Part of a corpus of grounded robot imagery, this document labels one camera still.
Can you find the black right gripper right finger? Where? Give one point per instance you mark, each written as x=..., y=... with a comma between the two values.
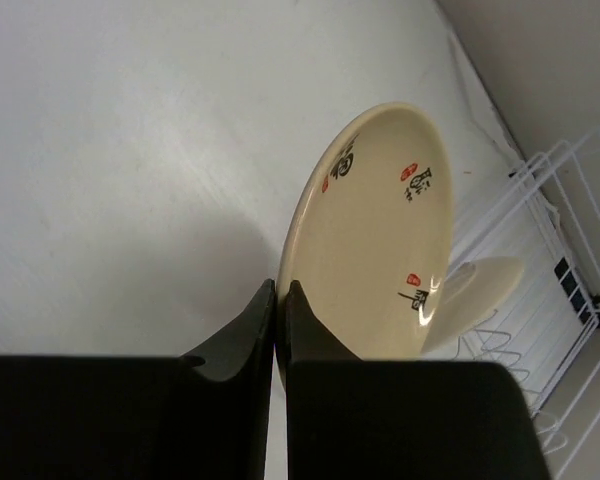
x=354, y=419

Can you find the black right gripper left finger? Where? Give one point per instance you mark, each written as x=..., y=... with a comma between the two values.
x=200, y=415

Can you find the beige calligraphy plate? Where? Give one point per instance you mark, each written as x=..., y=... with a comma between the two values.
x=371, y=236

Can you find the cream floral green plate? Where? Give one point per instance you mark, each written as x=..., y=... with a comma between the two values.
x=471, y=295

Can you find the white wire dish rack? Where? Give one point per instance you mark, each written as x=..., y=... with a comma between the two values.
x=545, y=211

